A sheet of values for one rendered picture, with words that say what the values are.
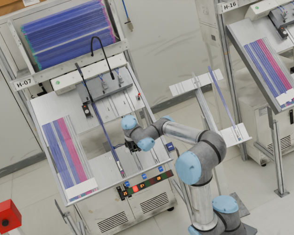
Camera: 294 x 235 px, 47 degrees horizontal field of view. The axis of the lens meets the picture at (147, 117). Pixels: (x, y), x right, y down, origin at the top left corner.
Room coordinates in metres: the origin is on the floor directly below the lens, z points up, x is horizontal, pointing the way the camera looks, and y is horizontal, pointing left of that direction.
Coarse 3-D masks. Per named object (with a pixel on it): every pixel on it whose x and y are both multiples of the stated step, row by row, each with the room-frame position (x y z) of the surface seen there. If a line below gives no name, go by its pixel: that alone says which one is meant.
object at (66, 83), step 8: (112, 56) 2.14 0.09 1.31; (120, 56) 2.14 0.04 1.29; (96, 64) 2.12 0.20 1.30; (104, 64) 2.11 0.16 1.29; (112, 64) 2.10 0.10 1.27; (120, 64) 2.10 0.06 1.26; (72, 72) 2.09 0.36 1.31; (88, 72) 2.08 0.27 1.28; (96, 72) 2.08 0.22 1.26; (104, 72) 2.08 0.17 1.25; (56, 80) 2.07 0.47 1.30; (64, 80) 2.06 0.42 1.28; (72, 80) 2.06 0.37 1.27; (80, 80) 2.05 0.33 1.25; (56, 88) 2.03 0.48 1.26; (64, 88) 2.04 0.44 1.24; (72, 88) 2.08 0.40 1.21
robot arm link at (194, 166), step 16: (208, 144) 1.08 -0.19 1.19; (176, 160) 1.07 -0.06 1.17; (192, 160) 1.02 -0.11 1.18; (208, 160) 1.02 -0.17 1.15; (192, 176) 0.99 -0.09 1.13; (208, 176) 1.02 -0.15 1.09; (192, 192) 1.06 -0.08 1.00; (208, 192) 1.05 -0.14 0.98; (208, 208) 1.05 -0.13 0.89; (192, 224) 1.10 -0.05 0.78; (208, 224) 1.06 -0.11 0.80
